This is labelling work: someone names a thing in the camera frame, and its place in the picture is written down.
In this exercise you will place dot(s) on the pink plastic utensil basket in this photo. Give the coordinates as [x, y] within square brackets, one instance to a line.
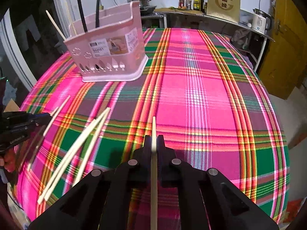
[115, 60]

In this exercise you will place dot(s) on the pink plaid tablecloth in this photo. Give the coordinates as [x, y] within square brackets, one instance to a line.
[203, 100]

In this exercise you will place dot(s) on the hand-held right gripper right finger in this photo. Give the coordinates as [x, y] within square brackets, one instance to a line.
[161, 148]

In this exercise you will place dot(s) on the wooden board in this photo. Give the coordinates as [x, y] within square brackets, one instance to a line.
[13, 105]

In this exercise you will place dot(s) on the gold square box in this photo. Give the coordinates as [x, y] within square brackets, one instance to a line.
[223, 4]

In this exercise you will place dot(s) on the grey cloth bundle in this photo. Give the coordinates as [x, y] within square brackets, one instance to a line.
[239, 38]

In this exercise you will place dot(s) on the dark sauce bottle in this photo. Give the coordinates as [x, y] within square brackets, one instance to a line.
[202, 3]

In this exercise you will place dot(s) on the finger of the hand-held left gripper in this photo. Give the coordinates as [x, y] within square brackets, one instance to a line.
[37, 124]
[39, 117]

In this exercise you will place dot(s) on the white electric kettle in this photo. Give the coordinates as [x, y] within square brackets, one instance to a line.
[260, 21]

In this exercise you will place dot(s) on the red jar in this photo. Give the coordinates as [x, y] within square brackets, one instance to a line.
[181, 4]

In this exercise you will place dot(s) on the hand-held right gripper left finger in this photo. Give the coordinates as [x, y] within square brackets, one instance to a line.
[146, 148]

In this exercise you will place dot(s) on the gas stove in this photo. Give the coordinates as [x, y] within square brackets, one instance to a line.
[147, 9]

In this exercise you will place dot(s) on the metal kitchen counter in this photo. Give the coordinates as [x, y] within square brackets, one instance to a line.
[215, 16]

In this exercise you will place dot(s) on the clear plastic bottle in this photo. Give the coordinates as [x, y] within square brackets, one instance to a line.
[188, 2]

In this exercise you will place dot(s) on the white sliding door frame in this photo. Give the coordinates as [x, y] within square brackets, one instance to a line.
[55, 4]

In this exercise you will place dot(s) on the yellow wooden door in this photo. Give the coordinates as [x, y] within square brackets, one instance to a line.
[283, 40]

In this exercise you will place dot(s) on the person's left hand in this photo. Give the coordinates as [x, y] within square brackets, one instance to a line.
[6, 163]

